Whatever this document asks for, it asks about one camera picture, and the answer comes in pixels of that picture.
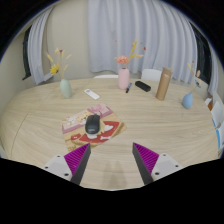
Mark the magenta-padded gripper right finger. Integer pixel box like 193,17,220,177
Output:
131,142,184,186

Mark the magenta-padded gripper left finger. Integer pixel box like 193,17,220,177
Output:
41,142,92,186

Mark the black computer mouse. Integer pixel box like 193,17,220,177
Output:
84,113,101,135

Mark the colourful printed mouse pad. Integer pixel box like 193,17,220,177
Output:
60,103,128,153

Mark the blue vase with dried flowers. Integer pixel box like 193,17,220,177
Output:
181,60,202,110

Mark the green vase with yellow flowers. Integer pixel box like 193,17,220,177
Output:
45,47,73,100

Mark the gold metal drink bottle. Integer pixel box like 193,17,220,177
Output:
155,66,174,102

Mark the white remote control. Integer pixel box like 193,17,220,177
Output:
83,88,101,101

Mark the black rectangular case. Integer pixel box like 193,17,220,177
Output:
134,80,152,93

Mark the pink vase with dried flowers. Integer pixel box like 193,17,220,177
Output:
114,39,147,91

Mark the narrow white curtain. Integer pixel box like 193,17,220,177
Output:
207,46,219,96
27,6,56,85

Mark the dark window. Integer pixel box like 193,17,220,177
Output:
21,28,33,81
191,23,212,84

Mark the wide white curtain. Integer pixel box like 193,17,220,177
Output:
87,0,198,84

